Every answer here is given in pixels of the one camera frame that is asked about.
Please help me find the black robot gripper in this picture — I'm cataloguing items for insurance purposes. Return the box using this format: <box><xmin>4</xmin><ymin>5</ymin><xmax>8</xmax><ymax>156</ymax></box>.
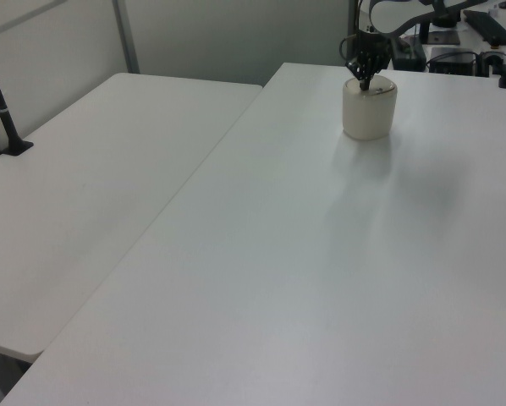
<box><xmin>344</xmin><ymin>30</ymin><xmax>393</xmax><ymax>91</ymax></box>

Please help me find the black electronics box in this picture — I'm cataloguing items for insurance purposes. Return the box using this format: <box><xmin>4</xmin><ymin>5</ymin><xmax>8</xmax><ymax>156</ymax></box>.
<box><xmin>388</xmin><ymin>37</ymin><xmax>427</xmax><ymax>72</ymax></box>

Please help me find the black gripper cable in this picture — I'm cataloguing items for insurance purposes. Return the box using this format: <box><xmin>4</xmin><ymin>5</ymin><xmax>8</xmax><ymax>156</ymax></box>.
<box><xmin>339</xmin><ymin>0</ymin><xmax>366</xmax><ymax>61</ymax></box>

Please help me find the black pole on base plate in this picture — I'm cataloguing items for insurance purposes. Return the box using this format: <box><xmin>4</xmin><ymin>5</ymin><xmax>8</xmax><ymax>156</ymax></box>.
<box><xmin>419</xmin><ymin>20</ymin><xmax>462</xmax><ymax>47</ymax></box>

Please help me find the black flat device with cables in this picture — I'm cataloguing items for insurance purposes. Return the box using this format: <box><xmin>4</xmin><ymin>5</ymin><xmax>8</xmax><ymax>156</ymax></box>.
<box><xmin>426</xmin><ymin>46</ymin><xmax>479</xmax><ymax>76</ymax></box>

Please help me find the black camera stand with cable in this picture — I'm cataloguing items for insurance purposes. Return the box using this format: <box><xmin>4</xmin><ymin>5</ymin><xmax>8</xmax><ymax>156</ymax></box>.
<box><xmin>0</xmin><ymin>36</ymin><xmax>35</xmax><ymax>158</ymax></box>

